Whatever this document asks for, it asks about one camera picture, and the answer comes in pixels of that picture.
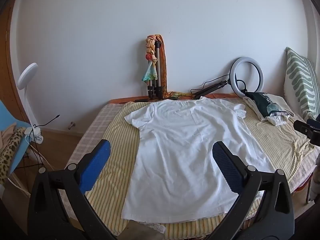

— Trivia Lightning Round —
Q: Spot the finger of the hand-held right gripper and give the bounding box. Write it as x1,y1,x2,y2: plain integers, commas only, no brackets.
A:
294,120,312,134

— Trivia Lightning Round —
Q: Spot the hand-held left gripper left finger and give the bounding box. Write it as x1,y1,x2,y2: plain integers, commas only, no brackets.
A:
27,139,118,240

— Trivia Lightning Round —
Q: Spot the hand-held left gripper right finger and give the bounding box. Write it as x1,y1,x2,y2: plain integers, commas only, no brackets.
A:
207,141,297,240

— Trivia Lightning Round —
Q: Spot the white t-shirt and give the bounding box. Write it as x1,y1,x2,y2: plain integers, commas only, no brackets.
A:
121,97,275,223

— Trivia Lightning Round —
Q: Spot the yellow striped bed sheet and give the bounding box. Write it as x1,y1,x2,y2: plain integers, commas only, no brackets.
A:
84,100,320,240

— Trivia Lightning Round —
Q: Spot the white crumpled garment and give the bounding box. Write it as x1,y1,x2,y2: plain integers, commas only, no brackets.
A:
266,112,290,127

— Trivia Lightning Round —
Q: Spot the cream folded garment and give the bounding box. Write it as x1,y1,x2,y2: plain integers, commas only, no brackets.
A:
244,94,295,120

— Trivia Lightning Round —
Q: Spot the beige checked blanket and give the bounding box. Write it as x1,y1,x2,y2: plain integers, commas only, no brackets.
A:
65,102,140,218

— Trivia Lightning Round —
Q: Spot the green striped pillow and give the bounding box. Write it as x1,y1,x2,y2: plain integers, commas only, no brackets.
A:
284,47,320,123

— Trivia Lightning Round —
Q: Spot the dark green folded garment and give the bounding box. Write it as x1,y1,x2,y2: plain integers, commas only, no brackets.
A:
246,92,279,118

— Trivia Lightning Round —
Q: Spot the white power strip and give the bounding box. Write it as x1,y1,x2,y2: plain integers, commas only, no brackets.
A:
25,127,43,143

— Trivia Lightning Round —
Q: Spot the blue chair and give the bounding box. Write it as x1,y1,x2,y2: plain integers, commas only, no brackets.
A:
0,97,33,175

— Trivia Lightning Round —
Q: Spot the black folded tripod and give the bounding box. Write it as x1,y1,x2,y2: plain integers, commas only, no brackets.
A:
190,79,232,100

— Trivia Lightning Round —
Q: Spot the leopard print cloth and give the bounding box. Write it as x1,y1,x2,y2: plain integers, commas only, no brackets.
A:
0,127,27,184

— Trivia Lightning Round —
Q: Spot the white lace cloth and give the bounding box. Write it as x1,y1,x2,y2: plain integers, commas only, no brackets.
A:
145,222,167,233

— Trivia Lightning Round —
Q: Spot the beige cloth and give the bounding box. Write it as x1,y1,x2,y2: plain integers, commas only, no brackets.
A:
0,124,18,145

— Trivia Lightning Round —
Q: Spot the white desk lamp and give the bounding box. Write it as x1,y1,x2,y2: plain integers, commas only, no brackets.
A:
17,63,42,130

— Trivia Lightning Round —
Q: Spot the silver tripod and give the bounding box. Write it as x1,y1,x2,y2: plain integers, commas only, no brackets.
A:
135,40,173,103

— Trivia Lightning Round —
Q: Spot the orange patterned scarf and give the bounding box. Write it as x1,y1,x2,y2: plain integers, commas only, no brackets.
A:
141,34,190,99

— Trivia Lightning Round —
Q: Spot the brown wooden door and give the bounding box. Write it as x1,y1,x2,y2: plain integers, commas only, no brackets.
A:
0,0,28,123

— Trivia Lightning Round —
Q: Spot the white floor cable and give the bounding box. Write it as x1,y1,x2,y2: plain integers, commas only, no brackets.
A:
25,140,54,170

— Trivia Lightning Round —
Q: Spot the thin black charging cable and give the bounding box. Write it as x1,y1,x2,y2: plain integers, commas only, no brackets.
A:
32,115,60,128

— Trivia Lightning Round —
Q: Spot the black ring light cable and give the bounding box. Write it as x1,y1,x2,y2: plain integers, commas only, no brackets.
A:
236,79,249,94

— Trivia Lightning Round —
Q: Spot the white ring light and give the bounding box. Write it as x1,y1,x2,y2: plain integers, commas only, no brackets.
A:
229,57,265,98

